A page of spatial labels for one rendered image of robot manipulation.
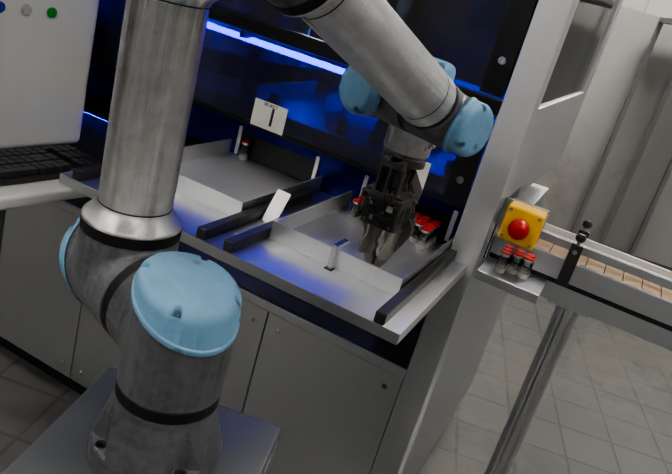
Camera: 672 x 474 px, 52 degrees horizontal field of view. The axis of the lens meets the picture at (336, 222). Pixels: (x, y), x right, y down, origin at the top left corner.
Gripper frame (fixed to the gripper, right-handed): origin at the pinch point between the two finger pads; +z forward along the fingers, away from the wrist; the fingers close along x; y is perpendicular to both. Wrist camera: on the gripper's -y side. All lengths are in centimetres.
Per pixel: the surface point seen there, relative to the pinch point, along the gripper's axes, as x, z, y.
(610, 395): 64, 93, -189
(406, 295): 7.9, 1.6, 3.7
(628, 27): 3, -56, -370
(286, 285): -9.1, 4.4, 13.3
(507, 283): 19.7, 4.0, -26.7
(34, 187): -69, 11, 9
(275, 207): -24.0, 0.8, -6.5
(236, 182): -39.9, 3.6, -17.5
